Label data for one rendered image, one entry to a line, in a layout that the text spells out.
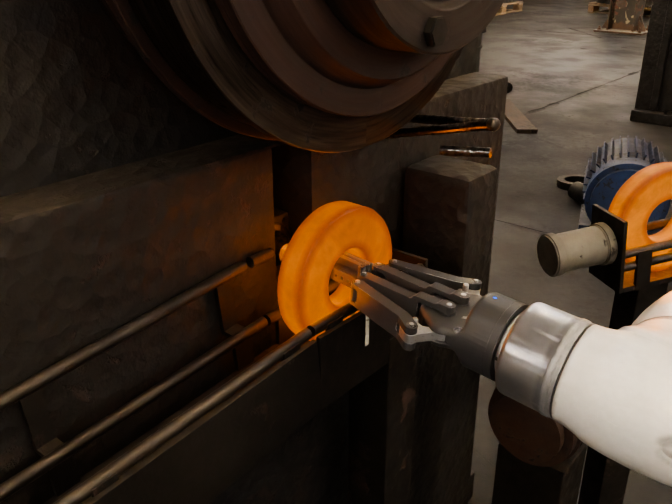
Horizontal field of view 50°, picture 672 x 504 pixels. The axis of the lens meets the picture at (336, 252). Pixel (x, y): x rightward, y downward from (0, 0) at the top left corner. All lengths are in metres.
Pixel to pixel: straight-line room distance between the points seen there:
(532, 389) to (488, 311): 0.08
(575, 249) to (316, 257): 0.43
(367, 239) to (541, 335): 0.23
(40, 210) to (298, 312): 0.26
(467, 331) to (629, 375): 0.14
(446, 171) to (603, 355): 0.37
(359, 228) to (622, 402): 0.31
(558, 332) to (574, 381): 0.04
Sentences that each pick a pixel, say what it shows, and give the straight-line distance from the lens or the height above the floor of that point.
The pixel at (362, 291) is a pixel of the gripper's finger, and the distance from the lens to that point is 0.70.
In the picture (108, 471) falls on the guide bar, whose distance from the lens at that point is 0.60.
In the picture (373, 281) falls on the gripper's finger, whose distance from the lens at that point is 0.71.
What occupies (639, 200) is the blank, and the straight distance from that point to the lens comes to 1.05.
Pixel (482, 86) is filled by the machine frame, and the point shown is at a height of 0.87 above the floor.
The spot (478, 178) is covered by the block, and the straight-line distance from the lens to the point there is 0.90.
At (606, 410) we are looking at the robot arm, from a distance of 0.60.
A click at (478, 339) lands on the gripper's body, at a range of 0.65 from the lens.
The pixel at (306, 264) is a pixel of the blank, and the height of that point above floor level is 0.77.
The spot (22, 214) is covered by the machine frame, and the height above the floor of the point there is 0.87.
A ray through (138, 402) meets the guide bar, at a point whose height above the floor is 0.69.
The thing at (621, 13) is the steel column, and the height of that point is 0.21.
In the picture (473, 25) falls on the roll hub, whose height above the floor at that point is 0.99.
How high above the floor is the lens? 1.07
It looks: 24 degrees down
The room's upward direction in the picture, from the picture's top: straight up
